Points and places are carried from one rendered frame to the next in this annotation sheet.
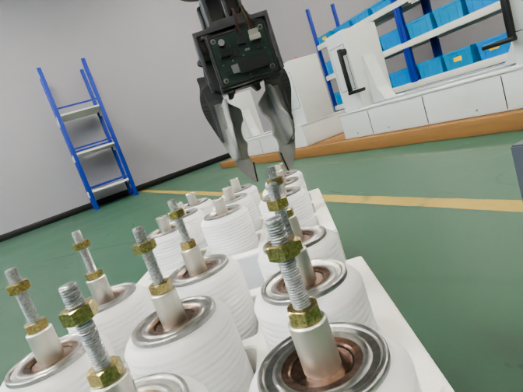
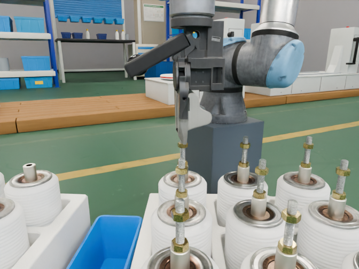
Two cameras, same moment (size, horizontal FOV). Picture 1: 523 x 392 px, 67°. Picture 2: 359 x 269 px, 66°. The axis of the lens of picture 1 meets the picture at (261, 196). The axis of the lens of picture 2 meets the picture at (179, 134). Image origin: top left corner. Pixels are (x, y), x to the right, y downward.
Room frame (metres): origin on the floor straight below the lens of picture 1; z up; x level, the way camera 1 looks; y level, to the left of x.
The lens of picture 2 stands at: (0.47, 0.47, 0.49)
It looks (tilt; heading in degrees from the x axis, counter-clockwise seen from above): 16 degrees down; 267
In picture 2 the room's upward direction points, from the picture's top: straight up
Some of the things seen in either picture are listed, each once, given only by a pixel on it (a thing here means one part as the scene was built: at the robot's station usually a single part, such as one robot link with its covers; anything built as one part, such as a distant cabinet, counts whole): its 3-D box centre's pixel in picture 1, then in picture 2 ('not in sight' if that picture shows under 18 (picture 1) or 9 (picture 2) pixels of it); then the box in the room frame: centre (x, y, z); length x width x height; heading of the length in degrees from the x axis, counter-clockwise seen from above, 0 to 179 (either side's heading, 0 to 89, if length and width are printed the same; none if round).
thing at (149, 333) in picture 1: (174, 320); (257, 213); (0.33, 0.11, 0.25); 0.08 x 0.08 x 0.01
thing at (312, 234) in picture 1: (294, 240); (182, 179); (0.44, -0.02, 0.25); 0.08 x 0.08 x 0.01
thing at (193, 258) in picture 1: (194, 260); (181, 205); (0.45, 0.10, 0.26); 0.02 x 0.02 x 0.03
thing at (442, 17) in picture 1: (461, 9); not in sight; (4.93, -2.98, 0.90); 0.50 x 0.38 x 0.21; 115
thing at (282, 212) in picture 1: (285, 225); (244, 155); (0.32, -0.01, 0.30); 0.01 x 0.01 x 0.08
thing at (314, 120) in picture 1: (276, 111); not in sight; (4.22, -0.44, 0.45); 1.61 x 0.57 x 0.74; 24
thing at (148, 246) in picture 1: (144, 246); (262, 170); (0.33, 0.11, 0.32); 0.02 x 0.02 x 0.01; 53
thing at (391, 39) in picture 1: (402, 36); not in sight; (5.78, -2.61, 0.90); 0.50 x 0.38 x 0.21; 113
